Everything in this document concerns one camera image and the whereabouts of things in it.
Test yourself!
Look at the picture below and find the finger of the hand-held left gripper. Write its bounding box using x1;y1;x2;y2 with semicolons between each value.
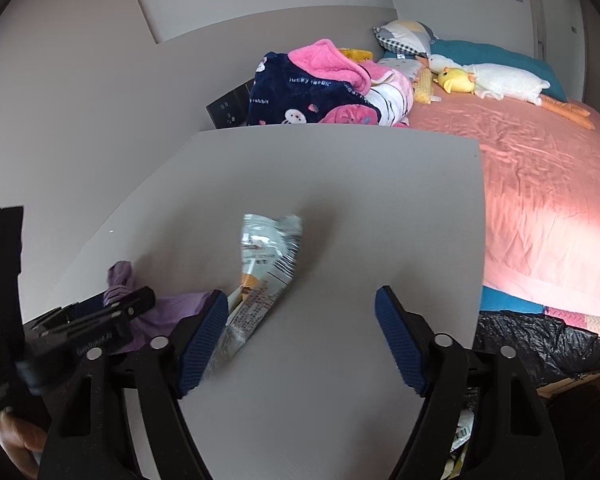
32;294;107;329
35;287;156;344

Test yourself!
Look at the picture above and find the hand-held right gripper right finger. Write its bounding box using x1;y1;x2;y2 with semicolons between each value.
374;285;563;480

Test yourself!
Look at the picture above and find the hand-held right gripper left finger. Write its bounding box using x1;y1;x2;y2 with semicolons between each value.
37;289;231;480

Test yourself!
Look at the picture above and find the purple cloth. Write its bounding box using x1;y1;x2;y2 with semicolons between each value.
102;260;216;353

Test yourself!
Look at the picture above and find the silver snack wrapper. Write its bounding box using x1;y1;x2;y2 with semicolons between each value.
202;212;303;381

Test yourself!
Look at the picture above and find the white box with barcode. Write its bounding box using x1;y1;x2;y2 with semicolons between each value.
452;407;476;453

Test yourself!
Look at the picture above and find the bin with black bag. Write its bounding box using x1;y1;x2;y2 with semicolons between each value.
450;310;600;480

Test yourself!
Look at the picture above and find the person's left hand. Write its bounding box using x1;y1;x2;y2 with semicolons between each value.
0;410;46;480

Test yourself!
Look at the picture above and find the pink beige foam floor mat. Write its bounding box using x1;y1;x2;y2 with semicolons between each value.
545;306;600;336

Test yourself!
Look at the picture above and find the bed with pink sheet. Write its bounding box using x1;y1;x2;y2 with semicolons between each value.
407;72;600;311

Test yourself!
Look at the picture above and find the pink white striped blanket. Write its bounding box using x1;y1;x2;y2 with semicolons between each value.
365;62;415;127

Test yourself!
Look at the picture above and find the yellow corn plush toy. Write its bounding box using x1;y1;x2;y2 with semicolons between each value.
412;67;438;106

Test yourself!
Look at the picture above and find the yellow duck plush toy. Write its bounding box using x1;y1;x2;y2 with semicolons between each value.
432;66;477;95

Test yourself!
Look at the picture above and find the navy printed fleece blanket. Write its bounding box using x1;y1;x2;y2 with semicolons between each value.
245;51;381;127

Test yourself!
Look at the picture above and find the grey dotted small pillow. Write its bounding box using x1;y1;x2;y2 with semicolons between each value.
377;56;423;81

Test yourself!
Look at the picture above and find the white goose plush toy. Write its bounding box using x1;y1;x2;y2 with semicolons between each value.
415;54;596;132

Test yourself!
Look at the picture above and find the teal pillow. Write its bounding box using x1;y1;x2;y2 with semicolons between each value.
382;40;568;102

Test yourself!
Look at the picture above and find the patterned grey yellow pillow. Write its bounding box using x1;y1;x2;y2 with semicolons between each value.
372;20;438;58

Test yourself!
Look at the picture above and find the black wall socket panel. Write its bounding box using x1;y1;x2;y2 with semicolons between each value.
206;78;256;129

